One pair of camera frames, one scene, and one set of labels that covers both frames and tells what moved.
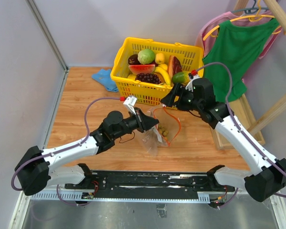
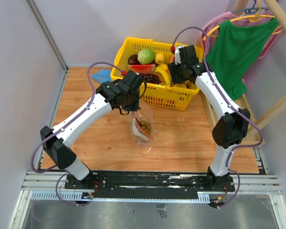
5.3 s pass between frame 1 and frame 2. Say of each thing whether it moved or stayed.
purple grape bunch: stayed
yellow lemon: stayed
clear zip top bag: moved
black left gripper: moved
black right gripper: moved
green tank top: stayed
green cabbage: stayed
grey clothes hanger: stayed
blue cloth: stayed
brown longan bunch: moved
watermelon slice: stayed
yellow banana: stayed
